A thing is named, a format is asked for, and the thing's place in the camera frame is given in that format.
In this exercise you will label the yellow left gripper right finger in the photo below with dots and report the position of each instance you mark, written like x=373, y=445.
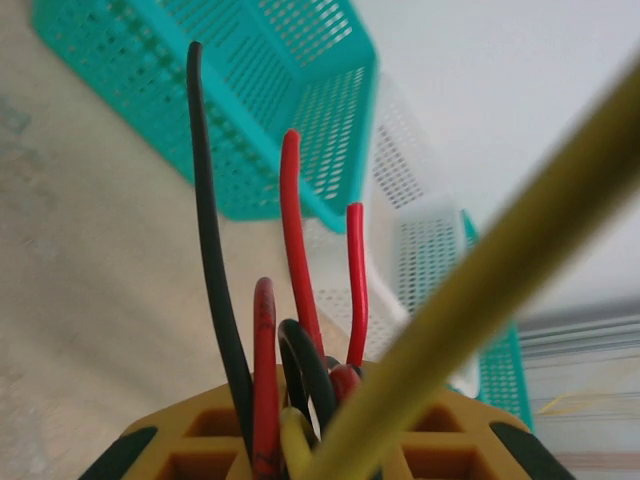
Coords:
x=440, y=430

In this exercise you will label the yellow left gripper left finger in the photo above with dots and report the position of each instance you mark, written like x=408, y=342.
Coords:
x=165, y=435

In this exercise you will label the teal plastic basket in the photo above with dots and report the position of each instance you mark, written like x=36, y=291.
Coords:
x=280, y=75
x=505, y=380

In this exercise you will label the white plastic basket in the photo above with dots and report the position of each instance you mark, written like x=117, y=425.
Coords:
x=425, y=240

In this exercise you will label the aluminium table edge rail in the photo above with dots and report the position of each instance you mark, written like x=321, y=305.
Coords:
x=580, y=335

